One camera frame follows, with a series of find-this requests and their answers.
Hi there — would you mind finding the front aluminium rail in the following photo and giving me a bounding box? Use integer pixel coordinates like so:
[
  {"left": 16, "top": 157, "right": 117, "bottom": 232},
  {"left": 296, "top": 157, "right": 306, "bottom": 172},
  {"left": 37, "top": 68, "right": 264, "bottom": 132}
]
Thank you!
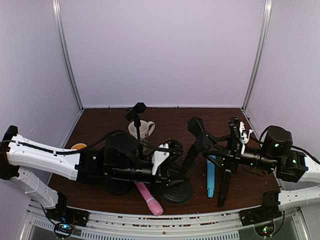
[{"left": 17, "top": 200, "right": 312, "bottom": 240}]

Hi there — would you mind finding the white ceramic mug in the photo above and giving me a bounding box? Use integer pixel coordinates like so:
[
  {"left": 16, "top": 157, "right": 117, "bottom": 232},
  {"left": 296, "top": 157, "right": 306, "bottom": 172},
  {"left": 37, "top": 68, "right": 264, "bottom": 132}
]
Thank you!
[{"left": 128, "top": 120, "right": 156, "bottom": 143}]

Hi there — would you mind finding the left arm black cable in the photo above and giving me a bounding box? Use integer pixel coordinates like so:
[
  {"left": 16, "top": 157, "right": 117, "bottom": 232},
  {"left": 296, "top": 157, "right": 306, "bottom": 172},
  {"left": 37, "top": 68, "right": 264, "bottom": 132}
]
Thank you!
[{"left": 0, "top": 128, "right": 183, "bottom": 161}]

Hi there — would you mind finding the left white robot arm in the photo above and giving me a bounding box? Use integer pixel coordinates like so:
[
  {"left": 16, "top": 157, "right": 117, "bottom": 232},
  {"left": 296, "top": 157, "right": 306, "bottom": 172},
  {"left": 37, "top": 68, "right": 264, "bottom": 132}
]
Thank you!
[{"left": 0, "top": 125, "right": 193, "bottom": 217}]

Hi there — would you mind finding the pink toy microphone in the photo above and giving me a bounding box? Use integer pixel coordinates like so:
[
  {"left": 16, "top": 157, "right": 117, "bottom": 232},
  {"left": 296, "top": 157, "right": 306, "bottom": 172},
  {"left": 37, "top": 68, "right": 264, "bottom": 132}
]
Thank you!
[{"left": 135, "top": 182, "right": 164, "bottom": 216}]

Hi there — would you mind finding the right aluminium frame post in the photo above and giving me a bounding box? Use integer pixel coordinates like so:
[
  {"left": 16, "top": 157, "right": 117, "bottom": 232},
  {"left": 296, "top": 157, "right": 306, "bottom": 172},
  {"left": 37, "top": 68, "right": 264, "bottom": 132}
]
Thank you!
[{"left": 241, "top": 0, "right": 273, "bottom": 112}]

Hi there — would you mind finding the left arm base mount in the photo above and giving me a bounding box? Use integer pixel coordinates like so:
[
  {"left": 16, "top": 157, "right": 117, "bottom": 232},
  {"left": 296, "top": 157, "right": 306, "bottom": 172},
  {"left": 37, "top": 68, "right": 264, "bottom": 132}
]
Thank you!
[{"left": 43, "top": 192, "right": 90, "bottom": 240}]

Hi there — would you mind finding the left aluminium frame post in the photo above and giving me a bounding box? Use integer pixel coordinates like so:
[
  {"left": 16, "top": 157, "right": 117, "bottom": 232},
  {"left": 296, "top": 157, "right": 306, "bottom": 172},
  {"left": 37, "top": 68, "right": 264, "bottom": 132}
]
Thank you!
[{"left": 52, "top": 0, "right": 84, "bottom": 112}]

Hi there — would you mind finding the black microphone stand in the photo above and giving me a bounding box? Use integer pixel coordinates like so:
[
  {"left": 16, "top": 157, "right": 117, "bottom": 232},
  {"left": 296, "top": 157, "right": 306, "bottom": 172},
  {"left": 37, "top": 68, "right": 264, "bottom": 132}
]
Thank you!
[
  {"left": 160, "top": 116, "right": 211, "bottom": 205},
  {"left": 104, "top": 102, "right": 147, "bottom": 196}
]

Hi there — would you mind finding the black toy microphone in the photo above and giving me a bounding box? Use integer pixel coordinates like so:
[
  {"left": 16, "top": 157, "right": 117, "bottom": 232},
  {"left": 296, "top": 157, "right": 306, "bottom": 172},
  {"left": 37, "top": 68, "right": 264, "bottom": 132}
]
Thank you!
[{"left": 218, "top": 169, "right": 231, "bottom": 208}]

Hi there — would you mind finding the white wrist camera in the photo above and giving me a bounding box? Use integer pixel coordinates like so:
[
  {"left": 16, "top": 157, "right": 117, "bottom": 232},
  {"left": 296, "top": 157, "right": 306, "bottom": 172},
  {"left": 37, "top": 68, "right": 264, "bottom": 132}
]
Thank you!
[
  {"left": 239, "top": 121, "right": 254, "bottom": 155},
  {"left": 151, "top": 143, "right": 170, "bottom": 176}
]

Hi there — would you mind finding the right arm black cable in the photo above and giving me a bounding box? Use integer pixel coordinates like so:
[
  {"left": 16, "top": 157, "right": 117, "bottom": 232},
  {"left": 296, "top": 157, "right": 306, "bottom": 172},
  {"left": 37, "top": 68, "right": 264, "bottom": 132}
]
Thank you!
[{"left": 249, "top": 127, "right": 318, "bottom": 163}]

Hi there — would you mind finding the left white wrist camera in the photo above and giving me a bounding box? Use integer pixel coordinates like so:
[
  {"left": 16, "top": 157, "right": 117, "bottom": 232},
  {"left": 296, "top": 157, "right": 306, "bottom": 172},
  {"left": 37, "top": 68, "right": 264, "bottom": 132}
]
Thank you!
[{"left": 151, "top": 143, "right": 170, "bottom": 176}]

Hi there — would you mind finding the yellow inside cup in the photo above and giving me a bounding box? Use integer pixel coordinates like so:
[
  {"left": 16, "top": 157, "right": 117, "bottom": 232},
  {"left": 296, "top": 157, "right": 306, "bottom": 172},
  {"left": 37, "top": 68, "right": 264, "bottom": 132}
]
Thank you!
[{"left": 71, "top": 143, "right": 87, "bottom": 150}]

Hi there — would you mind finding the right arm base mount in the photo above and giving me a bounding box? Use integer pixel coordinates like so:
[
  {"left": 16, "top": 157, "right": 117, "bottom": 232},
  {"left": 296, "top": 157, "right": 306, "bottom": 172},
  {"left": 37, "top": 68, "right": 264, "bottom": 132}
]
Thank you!
[{"left": 238, "top": 191, "right": 286, "bottom": 240}]

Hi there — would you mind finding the aluminium frame post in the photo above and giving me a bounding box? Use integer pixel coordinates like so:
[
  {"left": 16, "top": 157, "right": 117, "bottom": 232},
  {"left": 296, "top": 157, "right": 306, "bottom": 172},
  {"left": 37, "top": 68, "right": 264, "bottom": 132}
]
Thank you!
[
  {"left": 241, "top": 0, "right": 273, "bottom": 112},
  {"left": 52, "top": 0, "right": 84, "bottom": 112}
]

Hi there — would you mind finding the blue toy microphone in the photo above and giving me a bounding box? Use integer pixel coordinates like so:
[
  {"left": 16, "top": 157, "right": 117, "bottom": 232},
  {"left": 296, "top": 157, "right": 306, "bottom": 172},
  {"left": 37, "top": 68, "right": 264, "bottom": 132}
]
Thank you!
[{"left": 206, "top": 159, "right": 216, "bottom": 198}]

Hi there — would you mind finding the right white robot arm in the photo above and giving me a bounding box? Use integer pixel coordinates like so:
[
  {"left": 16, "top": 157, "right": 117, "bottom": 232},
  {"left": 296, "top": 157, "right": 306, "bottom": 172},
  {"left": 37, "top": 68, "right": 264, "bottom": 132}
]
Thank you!
[{"left": 195, "top": 117, "right": 320, "bottom": 207}]

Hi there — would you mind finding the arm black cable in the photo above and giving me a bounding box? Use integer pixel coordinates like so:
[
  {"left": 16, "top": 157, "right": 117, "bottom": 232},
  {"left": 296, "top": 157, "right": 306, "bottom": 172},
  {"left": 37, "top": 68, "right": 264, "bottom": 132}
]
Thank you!
[
  {"left": 249, "top": 127, "right": 318, "bottom": 163},
  {"left": 0, "top": 128, "right": 183, "bottom": 161}
]

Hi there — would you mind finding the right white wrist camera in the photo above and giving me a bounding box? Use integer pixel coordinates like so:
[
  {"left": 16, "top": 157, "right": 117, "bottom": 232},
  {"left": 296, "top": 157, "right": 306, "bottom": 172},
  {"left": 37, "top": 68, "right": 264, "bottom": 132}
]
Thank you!
[{"left": 239, "top": 121, "right": 254, "bottom": 155}]

